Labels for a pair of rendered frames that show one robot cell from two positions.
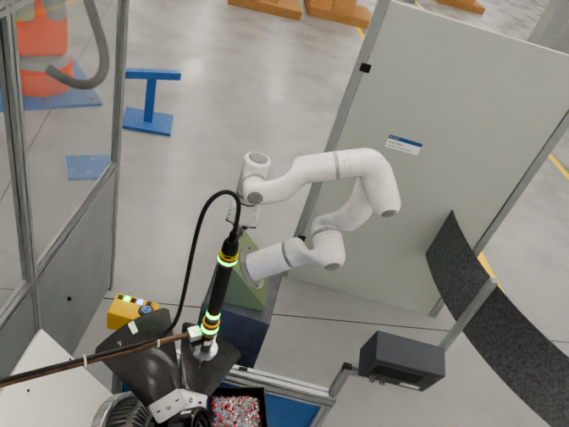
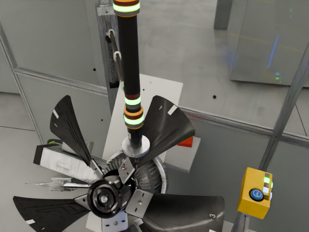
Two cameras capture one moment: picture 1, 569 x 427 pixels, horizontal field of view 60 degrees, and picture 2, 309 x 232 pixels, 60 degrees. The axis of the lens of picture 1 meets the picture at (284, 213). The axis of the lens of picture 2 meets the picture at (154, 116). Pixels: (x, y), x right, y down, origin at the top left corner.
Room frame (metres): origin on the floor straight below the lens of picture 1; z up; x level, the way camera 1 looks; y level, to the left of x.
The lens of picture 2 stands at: (1.04, -0.30, 1.95)
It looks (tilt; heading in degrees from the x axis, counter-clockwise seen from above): 41 degrees down; 117
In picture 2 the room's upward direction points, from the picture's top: straight up
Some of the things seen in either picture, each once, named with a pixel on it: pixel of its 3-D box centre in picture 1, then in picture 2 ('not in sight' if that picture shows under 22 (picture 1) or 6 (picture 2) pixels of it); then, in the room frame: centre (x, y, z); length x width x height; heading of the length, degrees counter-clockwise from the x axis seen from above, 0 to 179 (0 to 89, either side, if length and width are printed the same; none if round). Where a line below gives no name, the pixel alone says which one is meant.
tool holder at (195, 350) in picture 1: (202, 340); (134, 130); (0.79, 0.10, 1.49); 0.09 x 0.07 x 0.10; 130
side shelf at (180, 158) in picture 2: not in sight; (163, 145); (0.63, 0.63, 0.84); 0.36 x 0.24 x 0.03; 5
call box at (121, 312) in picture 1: (133, 316); (254, 193); (1.13, 0.41, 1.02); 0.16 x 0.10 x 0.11; 95
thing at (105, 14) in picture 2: not in sight; (107, 18); (0.39, 0.57, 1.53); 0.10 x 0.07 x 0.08; 130
